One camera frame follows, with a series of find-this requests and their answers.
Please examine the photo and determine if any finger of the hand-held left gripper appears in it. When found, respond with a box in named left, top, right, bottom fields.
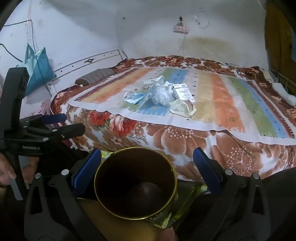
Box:
left=20, top=113, right=67, bottom=127
left=23, top=123, right=86, bottom=142

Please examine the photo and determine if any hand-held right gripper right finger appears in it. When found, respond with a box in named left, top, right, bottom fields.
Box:
left=193, top=147, right=271, bottom=241

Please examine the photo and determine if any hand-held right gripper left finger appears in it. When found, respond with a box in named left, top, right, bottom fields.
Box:
left=24, top=148, right=111, bottom=241

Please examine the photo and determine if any gold metal can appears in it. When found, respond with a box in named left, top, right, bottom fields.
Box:
left=79, top=146, right=178, bottom=241

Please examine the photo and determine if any blue white wrapper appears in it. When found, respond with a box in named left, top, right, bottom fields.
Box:
left=124, top=91, right=146, bottom=105

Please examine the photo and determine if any white medicine box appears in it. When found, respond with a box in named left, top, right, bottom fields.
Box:
left=172, top=83, right=195, bottom=102

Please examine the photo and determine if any person's left hand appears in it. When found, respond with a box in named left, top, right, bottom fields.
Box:
left=0, top=153, right=17, bottom=189

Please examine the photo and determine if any teal hanging bag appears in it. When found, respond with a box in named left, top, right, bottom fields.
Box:
left=20, top=44, right=57, bottom=96

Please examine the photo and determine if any floral brown blanket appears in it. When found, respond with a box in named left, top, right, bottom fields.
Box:
left=50, top=56, right=296, bottom=181

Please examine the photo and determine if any white headboard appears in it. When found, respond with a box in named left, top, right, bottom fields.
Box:
left=46, top=49, right=129, bottom=93

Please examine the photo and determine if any grey pillow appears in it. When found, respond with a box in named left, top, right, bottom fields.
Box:
left=75, top=68, right=116, bottom=86

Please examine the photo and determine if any yellowish crumpled wrapper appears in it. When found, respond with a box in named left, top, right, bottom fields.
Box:
left=170, top=100, right=197, bottom=117

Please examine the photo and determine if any striped colourful mat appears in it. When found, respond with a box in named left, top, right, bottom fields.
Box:
left=67, top=66, right=296, bottom=145

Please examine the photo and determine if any clear plastic bag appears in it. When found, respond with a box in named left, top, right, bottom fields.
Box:
left=150, top=85, right=176, bottom=107

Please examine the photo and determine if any white rolled cloth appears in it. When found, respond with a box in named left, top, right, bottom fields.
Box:
left=272, top=82, right=296, bottom=106

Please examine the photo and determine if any white power strip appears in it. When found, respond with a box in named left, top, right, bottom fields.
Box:
left=173, top=25, right=189, bottom=34

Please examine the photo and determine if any yellow hanging cloth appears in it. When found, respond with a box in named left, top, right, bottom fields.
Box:
left=265, top=5, right=296, bottom=77

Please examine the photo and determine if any black wall cable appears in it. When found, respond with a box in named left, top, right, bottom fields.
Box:
left=0, top=20, right=35, bottom=63

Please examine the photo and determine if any thin white cable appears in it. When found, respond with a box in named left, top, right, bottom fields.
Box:
left=179, top=34, right=187, bottom=56

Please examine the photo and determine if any white charger cable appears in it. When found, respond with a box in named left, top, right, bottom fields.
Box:
left=195, top=14, right=210, bottom=29

